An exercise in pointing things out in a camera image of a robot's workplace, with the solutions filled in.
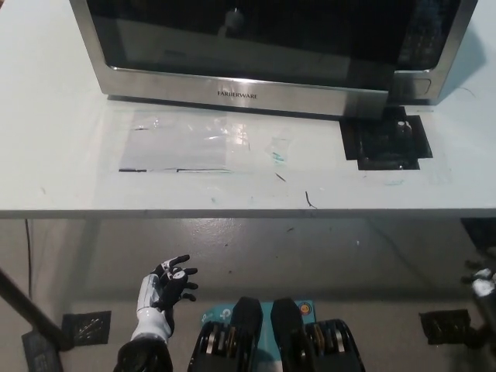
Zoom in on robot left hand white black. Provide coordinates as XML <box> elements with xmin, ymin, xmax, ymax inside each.
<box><xmin>130</xmin><ymin>253</ymin><xmax>199</xmax><ymax>343</ymax></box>

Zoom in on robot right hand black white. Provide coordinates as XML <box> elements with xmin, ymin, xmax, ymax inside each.
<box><xmin>460</xmin><ymin>258</ymin><xmax>496</xmax><ymax>311</ymax></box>

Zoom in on robot left black body block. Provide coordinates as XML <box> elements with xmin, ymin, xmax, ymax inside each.
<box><xmin>187</xmin><ymin>296</ymin><xmax>264</xmax><ymax>372</ymax></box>

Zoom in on robot black body block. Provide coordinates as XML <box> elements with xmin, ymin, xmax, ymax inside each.
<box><xmin>187</xmin><ymin>296</ymin><xmax>264</xmax><ymax>372</ymax></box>
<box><xmin>270</xmin><ymin>297</ymin><xmax>367</xmax><ymax>372</ymax></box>

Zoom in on robot right black body block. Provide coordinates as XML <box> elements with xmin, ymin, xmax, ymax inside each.
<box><xmin>270</xmin><ymin>297</ymin><xmax>367</xmax><ymax>372</ymax></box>

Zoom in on stainless steel microwave body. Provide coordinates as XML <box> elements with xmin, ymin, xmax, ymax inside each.
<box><xmin>106</xmin><ymin>0</ymin><xmax>480</xmax><ymax>119</ymax></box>

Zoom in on dark object under table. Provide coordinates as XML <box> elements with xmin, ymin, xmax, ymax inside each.
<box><xmin>460</xmin><ymin>218</ymin><xmax>496</xmax><ymax>250</ymax></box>

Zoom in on black stand leg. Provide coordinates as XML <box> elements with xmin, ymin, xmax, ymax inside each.
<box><xmin>463</xmin><ymin>324</ymin><xmax>496</xmax><ymax>350</ymax></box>

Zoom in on black tape floor patch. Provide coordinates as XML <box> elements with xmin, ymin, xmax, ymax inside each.
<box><xmin>61</xmin><ymin>310</ymin><xmax>112</xmax><ymax>346</ymax></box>
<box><xmin>418</xmin><ymin>308</ymin><xmax>472</xmax><ymax>346</ymax></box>

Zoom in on black stand pole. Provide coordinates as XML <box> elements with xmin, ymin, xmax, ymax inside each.
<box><xmin>0</xmin><ymin>266</ymin><xmax>67</xmax><ymax>352</ymax></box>

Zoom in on black tape patch on table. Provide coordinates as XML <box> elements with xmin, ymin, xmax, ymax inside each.
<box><xmin>338</xmin><ymin>105</ymin><xmax>433</xmax><ymax>171</ymax></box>

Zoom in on small clear plastic scrap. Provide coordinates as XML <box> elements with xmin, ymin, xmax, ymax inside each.
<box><xmin>266</xmin><ymin>134</ymin><xmax>292</xmax><ymax>164</ymax></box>

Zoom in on black stand base plate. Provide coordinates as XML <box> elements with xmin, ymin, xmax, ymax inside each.
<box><xmin>21</xmin><ymin>331</ymin><xmax>64</xmax><ymax>372</ymax></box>

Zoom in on thin black cable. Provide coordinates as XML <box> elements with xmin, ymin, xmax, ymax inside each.
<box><xmin>24</xmin><ymin>219</ymin><xmax>33</xmax><ymax>296</ymax></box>

